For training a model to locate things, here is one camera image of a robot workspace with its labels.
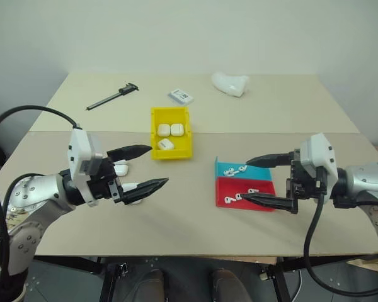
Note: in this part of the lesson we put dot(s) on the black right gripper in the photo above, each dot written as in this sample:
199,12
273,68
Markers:
297,187

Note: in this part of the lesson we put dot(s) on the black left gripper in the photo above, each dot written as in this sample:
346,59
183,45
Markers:
104,185

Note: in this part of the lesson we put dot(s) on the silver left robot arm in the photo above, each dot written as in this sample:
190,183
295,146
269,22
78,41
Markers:
34,192

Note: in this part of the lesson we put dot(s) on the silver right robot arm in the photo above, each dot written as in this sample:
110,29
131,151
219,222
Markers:
365,179

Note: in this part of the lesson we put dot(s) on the yellow plastic bin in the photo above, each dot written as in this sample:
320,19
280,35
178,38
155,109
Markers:
180,145

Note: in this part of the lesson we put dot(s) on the small white printed box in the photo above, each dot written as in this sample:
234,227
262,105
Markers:
181,96

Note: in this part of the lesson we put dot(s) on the red plastic tray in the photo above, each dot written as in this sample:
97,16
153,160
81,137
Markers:
266,188

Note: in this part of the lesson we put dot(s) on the blue plastic tray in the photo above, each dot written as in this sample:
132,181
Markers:
261,174

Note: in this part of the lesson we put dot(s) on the black digital caliper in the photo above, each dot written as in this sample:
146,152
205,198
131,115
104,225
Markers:
126,88

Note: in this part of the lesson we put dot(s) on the white plastic shell part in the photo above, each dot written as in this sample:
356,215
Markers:
230,82

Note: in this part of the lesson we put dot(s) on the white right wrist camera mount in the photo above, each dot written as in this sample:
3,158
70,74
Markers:
318,151

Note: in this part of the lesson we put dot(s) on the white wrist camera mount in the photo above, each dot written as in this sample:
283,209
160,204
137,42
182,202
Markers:
318,151
78,151

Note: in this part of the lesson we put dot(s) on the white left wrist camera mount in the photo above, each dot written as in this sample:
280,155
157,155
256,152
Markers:
78,151

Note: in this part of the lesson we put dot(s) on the black metal table frame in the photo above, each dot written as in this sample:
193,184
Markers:
82,265

